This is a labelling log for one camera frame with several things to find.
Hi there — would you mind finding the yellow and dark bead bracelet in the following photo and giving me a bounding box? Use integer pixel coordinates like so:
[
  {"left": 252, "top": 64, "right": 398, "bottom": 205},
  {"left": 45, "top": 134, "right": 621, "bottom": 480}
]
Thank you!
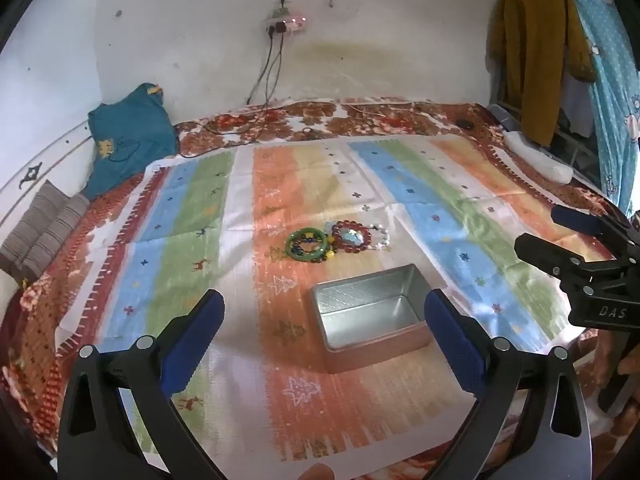
[{"left": 292, "top": 234, "right": 334, "bottom": 264}]

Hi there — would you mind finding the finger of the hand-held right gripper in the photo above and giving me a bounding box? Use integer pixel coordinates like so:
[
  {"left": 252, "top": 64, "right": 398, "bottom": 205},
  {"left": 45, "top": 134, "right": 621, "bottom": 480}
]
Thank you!
[
  {"left": 514, "top": 232, "right": 618, "bottom": 281},
  {"left": 551, "top": 204, "right": 640, "bottom": 248}
]

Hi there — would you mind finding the silver metal tin box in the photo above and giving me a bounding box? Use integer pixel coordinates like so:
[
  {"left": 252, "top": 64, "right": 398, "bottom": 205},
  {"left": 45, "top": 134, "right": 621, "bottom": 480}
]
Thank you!
[{"left": 311, "top": 263, "right": 433, "bottom": 375}]

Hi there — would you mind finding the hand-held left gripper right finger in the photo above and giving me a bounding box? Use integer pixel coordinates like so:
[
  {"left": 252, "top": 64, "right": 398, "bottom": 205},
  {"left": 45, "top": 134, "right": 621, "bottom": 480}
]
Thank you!
[{"left": 424, "top": 289, "right": 593, "bottom": 480}]

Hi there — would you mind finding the white bead bracelet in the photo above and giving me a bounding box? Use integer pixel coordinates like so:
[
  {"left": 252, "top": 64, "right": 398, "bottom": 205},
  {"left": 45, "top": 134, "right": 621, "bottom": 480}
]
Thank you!
[{"left": 369, "top": 223, "right": 392, "bottom": 252}]

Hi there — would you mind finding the green bangle bracelet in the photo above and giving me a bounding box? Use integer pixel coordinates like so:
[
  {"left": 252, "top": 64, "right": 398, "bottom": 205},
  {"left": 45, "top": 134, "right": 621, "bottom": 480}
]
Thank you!
[{"left": 285, "top": 227, "right": 335, "bottom": 263}]

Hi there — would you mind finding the person's left hand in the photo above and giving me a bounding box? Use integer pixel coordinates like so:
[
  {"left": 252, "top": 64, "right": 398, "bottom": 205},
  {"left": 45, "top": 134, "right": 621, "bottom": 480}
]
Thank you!
[{"left": 298, "top": 462, "right": 337, "bottom": 480}]

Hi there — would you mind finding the grey striped pillow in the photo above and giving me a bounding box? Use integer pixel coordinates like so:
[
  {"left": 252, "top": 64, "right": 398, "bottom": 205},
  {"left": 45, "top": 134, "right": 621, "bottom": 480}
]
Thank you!
[{"left": 0, "top": 179, "right": 92, "bottom": 282}]

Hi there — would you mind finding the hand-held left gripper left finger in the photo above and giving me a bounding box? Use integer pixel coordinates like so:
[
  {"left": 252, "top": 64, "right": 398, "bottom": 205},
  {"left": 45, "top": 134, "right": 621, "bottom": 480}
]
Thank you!
[{"left": 57, "top": 289, "right": 226, "bottom": 480}]

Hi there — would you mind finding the black power cable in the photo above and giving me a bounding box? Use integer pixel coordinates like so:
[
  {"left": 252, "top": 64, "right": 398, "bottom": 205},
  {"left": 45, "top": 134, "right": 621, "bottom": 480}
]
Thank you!
[
  {"left": 200, "top": 30, "right": 276, "bottom": 136},
  {"left": 264, "top": 30, "right": 287, "bottom": 106}
]

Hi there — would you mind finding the blue dotted curtain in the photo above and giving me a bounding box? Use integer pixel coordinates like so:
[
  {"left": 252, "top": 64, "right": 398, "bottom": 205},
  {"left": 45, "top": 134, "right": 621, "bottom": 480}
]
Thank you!
[{"left": 537, "top": 0, "right": 640, "bottom": 213}]

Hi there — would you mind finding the colourful striped mat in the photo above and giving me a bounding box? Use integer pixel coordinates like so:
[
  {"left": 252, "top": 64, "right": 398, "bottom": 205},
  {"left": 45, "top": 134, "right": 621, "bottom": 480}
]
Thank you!
[{"left": 56, "top": 136, "right": 610, "bottom": 462}]

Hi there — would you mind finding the mustard hanging garment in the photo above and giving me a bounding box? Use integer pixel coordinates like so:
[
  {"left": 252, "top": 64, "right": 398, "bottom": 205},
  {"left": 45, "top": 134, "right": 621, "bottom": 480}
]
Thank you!
[{"left": 486, "top": 0, "right": 599, "bottom": 147}]

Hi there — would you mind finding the teal cloth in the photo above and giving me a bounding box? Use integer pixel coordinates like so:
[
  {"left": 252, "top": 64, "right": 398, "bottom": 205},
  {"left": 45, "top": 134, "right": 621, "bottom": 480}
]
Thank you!
[{"left": 81, "top": 82, "right": 180, "bottom": 202}]

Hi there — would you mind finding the white bolster pillow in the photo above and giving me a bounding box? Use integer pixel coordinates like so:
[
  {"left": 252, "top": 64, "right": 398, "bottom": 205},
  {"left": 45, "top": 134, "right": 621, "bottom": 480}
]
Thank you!
[{"left": 501, "top": 130, "right": 574, "bottom": 184}]

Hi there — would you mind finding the white power strip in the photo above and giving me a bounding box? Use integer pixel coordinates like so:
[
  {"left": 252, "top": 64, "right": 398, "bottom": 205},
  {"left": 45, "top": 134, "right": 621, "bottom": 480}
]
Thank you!
[{"left": 264, "top": 12, "right": 308, "bottom": 34}]

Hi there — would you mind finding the red bead bracelet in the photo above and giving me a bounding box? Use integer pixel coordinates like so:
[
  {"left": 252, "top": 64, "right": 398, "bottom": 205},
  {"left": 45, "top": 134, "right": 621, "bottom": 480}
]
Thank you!
[{"left": 331, "top": 220, "right": 374, "bottom": 252}]

